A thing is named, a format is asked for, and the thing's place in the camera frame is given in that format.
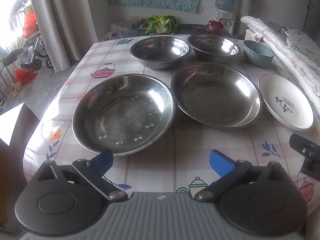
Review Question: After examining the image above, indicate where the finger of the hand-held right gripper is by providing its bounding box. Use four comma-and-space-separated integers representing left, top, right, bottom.
289, 133, 320, 157
300, 156, 320, 178

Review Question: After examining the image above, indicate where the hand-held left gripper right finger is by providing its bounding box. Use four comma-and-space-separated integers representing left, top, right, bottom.
194, 150, 292, 202

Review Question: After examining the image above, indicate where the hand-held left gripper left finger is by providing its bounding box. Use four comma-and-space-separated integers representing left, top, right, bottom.
31, 150, 128, 202

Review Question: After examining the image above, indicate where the large scratched steel plate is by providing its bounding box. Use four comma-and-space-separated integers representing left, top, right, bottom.
72, 73, 175, 157

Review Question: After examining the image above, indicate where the white ceramic plate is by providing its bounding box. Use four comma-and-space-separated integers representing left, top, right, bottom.
258, 74, 314, 131

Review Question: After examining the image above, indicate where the large steel basin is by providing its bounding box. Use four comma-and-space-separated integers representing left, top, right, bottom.
171, 61, 263, 130

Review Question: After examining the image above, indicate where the teal ceramic bowl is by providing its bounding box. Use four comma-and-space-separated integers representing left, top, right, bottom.
243, 40, 275, 67

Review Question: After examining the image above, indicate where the steel bowl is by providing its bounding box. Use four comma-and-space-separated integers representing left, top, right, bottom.
130, 36, 192, 70
187, 34, 242, 63

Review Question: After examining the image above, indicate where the plaid teapot print tablecloth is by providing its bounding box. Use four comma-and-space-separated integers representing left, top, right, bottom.
22, 34, 320, 218

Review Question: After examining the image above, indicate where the green leaf print pillow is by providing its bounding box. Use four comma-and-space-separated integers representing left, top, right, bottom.
284, 26, 320, 67

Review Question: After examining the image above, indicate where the white folded quilt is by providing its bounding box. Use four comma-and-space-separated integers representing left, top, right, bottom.
240, 16, 320, 99

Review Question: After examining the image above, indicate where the crumpled red bag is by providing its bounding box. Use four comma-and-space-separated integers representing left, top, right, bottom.
14, 69, 38, 85

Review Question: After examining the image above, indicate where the wheelchair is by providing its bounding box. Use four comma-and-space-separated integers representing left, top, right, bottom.
19, 30, 54, 71

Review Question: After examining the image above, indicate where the white plastic bag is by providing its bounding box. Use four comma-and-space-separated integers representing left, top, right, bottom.
104, 22, 125, 40

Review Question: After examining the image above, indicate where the dark side cabinet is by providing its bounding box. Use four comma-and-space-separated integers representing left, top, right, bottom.
120, 24, 234, 40

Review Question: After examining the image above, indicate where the black padded seat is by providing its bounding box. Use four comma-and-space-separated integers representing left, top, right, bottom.
0, 49, 25, 67

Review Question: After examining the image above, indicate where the white water dispenser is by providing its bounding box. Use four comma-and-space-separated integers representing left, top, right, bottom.
213, 7, 237, 35

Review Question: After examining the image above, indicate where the green leafy cabbage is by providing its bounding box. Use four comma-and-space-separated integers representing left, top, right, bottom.
145, 15, 178, 34

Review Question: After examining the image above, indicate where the grey curtain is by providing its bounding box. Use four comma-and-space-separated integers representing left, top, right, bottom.
26, 0, 98, 68

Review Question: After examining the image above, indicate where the hanging red bag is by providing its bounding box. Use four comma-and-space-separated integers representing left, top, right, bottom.
22, 12, 38, 38

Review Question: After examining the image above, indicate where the patterned paper roll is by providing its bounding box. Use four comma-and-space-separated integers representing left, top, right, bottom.
240, 0, 256, 18

